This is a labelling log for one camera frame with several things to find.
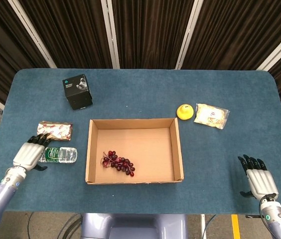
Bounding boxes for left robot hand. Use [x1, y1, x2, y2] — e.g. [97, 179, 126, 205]
[12, 133, 52, 172]

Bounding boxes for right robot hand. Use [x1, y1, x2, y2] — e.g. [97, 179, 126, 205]
[237, 154, 280, 200]

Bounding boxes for transparent water bottle green label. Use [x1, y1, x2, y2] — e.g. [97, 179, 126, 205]
[38, 146, 78, 164]

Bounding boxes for red patterned snack packet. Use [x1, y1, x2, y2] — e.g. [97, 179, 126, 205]
[36, 121, 73, 142]

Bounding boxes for red grape bunch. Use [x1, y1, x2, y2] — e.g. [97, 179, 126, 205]
[102, 150, 136, 178]

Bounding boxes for lavender robot base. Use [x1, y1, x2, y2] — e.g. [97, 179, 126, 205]
[80, 213, 190, 239]

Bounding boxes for black cube box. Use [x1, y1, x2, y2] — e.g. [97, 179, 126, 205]
[62, 74, 93, 111]

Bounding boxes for open cardboard box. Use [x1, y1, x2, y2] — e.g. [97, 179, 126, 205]
[85, 118, 184, 185]

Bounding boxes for white table leg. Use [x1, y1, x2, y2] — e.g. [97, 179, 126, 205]
[200, 214, 207, 239]

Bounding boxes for clear snack bag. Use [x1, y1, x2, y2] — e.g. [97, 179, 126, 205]
[193, 103, 230, 130]

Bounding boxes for yellow pear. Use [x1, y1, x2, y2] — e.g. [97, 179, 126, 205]
[176, 104, 194, 121]

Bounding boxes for blue table cloth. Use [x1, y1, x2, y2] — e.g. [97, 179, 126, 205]
[0, 69, 281, 215]

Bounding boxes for blue floor cable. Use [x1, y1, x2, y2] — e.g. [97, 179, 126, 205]
[204, 214, 217, 239]

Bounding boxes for black floor cables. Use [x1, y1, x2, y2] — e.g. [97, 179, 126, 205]
[55, 213, 83, 239]

